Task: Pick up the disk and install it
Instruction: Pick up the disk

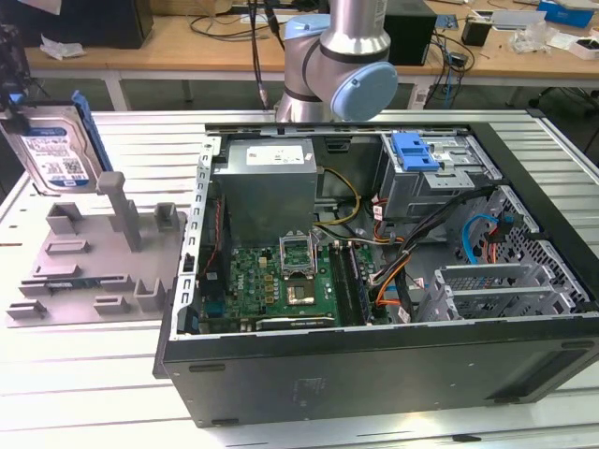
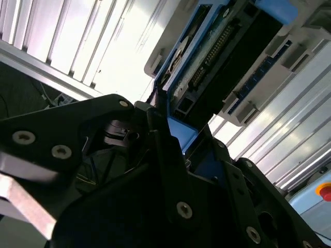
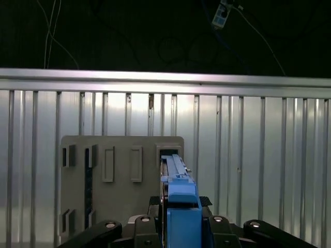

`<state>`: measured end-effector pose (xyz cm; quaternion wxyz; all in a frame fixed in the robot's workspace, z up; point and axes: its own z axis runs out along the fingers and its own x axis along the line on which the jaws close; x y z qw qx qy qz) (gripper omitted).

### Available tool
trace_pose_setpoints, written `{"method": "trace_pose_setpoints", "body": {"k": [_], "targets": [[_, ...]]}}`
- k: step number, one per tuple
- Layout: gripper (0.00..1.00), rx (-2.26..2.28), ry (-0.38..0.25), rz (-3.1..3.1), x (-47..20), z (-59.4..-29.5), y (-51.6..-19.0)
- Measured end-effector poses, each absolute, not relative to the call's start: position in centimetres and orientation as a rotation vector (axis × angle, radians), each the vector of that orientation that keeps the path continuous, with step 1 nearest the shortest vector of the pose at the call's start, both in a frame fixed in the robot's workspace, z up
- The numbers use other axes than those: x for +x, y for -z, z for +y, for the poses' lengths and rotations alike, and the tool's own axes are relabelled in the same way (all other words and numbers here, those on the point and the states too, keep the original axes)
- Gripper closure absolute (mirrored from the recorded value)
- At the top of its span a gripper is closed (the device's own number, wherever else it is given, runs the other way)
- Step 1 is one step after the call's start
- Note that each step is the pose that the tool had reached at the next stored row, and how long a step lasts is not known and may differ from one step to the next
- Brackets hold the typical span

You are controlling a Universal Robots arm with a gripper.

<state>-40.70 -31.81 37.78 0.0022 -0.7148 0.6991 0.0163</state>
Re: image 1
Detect yellow wires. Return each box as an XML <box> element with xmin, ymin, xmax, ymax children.
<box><xmin>314</xmin><ymin>167</ymin><xmax>361</xmax><ymax>230</ymax></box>

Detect metal socket cover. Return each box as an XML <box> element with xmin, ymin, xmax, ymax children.
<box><xmin>279</xmin><ymin>232</ymin><xmax>318</xmax><ymax>278</ymax></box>

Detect blue flat data wire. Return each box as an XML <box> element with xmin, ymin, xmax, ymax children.
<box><xmin>461</xmin><ymin>212</ymin><xmax>497</xmax><ymax>266</ymax></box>

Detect crumpled white plastic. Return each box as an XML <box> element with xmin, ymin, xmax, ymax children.
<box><xmin>39</xmin><ymin>33</ymin><xmax>88</xmax><ymax>61</ymax></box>

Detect white grey wire bundle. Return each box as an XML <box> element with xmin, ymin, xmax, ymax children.
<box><xmin>317</xmin><ymin>228</ymin><xmax>403</xmax><ymax>247</ymax></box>

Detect black box on desk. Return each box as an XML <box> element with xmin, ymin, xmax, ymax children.
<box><xmin>384</xmin><ymin>13</ymin><xmax>439</xmax><ymax>66</ymax></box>

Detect wooden desk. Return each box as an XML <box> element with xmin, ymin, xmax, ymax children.
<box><xmin>0</xmin><ymin>0</ymin><xmax>599</xmax><ymax>90</ymax></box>

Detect metal disk bay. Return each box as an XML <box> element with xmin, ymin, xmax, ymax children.
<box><xmin>432</xmin><ymin>264</ymin><xmax>577</xmax><ymax>322</ymax></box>

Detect blue plastic cage latch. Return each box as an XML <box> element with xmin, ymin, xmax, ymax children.
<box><xmin>391</xmin><ymin>133</ymin><xmax>441</xmax><ymax>172</ymax></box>

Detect black graphics card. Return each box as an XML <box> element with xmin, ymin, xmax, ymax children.
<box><xmin>255</xmin><ymin>315</ymin><xmax>336</xmax><ymax>332</ymax></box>

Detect hard disk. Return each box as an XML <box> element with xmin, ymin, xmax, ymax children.
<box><xmin>0</xmin><ymin>91</ymin><xmax>113</xmax><ymax>193</ymax></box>

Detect metal optical drive cage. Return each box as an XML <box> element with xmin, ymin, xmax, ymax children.
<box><xmin>378</xmin><ymin>133</ymin><xmax>502</xmax><ymax>225</ymax></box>

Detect blue cardboard box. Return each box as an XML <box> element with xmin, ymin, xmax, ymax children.
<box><xmin>537</xmin><ymin>0</ymin><xmax>595</xmax><ymax>29</ymax></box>

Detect black PC case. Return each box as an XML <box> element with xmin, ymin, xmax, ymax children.
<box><xmin>153</xmin><ymin>122</ymin><xmax>599</xmax><ymax>429</ymax></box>

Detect CPU socket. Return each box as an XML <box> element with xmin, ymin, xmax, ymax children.
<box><xmin>285</xmin><ymin>276</ymin><xmax>315</xmax><ymax>306</ymax></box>

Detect black hanging cable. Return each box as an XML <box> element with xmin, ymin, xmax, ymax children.
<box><xmin>246</xmin><ymin>0</ymin><xmax>291</xmax><ymax>111</ymax></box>

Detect black RAM slot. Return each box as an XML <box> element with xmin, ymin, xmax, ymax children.
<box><xmin>336</xmin><ymin>242</ymin><xmax>357</xmax><ymax>326</ymax></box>
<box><xmin>343</xmin><ymin>242</ymin><xmax>365</xmax><ymax>326</ymax></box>
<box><xmin>349</xmin><ymin>242</ymin><xmax>373</xmax><ymax>324</ymax></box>
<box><xmin>329</xmin><ymin>242</ymin><xmax>350</xmax><ymax>326</ymax></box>

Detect grey parts rack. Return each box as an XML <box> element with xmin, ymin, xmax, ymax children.
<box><xmin>5</xmin><ymin>171</ymin><xmax>188</xmax><ymax>328</ymax></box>

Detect clear plastic packaging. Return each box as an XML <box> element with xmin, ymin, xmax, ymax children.
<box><xmin>509</xmin><ymin>21</ymin><xmax>548</xmax><ymax>52</ymax></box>

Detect grey power supply unit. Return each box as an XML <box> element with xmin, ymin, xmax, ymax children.
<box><xmin>211</xmin><ymin>138</ymin><xmax>319</xmax><ymax>245</ymax></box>

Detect red orange power wire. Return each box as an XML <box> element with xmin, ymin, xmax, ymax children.
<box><xmin>484</xmin><ymin>214</ymin><xmax>514</xmax><ymax>268</ymax></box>

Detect black cable bundle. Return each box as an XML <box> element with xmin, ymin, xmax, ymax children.
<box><xmin>369</xmin><ymin>185</ymin><xmax>498</xmax><ymax>324</ymax></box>

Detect large black computer tower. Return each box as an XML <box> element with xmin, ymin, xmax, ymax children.
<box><xmin>0</xmin><ymin>0</ymin><xmax>153</xmax><ymax>51</ymax></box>

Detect green motherboard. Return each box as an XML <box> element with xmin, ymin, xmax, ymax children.
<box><xmin>198</xmin><ymin>242</ymin><xmax>375</xmax><ymax>334</ymax></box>

